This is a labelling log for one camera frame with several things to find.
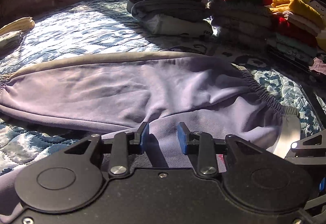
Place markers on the folded dark grey garment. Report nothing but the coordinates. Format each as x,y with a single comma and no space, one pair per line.
144,10

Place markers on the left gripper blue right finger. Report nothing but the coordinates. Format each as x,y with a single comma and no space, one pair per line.
199,147

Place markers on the folded white panda garment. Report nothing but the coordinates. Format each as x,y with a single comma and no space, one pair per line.
162,24

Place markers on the purple sweatpants with beige stripe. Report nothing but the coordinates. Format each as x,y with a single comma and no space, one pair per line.
117,92

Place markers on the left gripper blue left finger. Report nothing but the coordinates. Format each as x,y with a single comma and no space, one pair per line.
126,144

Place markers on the red folded garment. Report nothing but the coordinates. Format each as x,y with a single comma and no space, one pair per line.
293,29

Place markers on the blue white quilted bedspread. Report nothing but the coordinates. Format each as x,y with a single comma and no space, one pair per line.
101,27

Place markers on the dark folded clothes stack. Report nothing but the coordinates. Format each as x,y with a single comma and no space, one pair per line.
241,22

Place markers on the folded cream yellow garment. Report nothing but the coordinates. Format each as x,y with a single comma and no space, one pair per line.
22,24

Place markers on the folded grey beige garment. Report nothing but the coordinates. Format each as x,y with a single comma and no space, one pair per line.
10,41

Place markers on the teal folded garment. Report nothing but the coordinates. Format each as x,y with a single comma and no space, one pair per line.
293,48

